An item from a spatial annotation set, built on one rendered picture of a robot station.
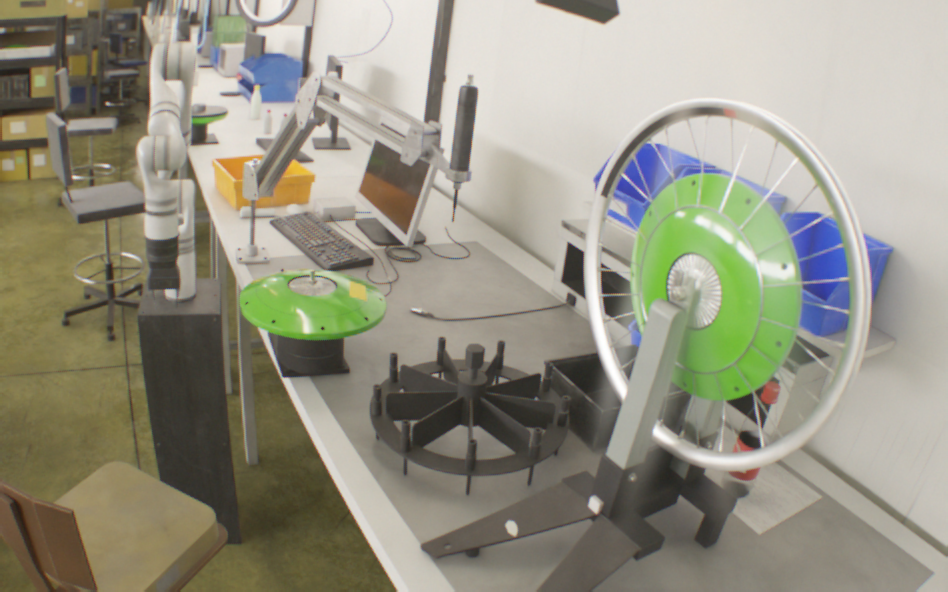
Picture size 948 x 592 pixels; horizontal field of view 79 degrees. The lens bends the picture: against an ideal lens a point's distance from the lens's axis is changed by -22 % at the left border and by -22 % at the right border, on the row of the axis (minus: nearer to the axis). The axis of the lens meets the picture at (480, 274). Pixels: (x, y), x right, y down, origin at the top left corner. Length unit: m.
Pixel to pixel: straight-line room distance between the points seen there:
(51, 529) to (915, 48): 1.79
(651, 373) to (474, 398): 0.41
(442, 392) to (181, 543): 0.66
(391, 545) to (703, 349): 0.54
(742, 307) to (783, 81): 0.79
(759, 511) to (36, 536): 1.31
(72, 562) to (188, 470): 0.96
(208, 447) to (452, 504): 1.10
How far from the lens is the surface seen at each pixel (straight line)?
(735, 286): 0.93
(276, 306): 1.42
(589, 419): 1.37
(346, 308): 1.42
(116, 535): 1.58
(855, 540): 1.38
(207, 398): 2.05
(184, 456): 2.17
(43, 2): 6.59
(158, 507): 1.63
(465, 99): 1.37
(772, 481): 1.44
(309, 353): 1.48
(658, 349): 0.95
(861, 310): 0.85
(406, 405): 1.28
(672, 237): 0.99
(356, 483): 1.22
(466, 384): 1.25
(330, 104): 1.69
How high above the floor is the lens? 1.69
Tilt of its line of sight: 22 degrees down
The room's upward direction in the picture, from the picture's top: 7 degrees clockwise
